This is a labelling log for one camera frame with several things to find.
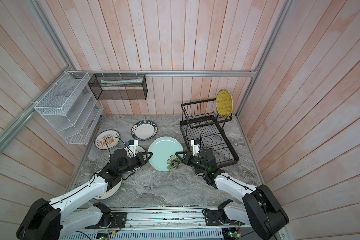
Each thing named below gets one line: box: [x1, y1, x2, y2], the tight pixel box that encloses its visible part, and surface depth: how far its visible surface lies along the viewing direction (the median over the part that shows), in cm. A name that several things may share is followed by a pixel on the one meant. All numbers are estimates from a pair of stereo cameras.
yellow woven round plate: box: [215, 89, 233, 119], surface depth 93 cm
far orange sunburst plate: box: [94, 129, 121, 150], surface depth 106 cm
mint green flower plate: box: [147, 136, 184, 172], surface depth 81 cm
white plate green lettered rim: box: [131, 120, 158, 141], surface depth 113 cm
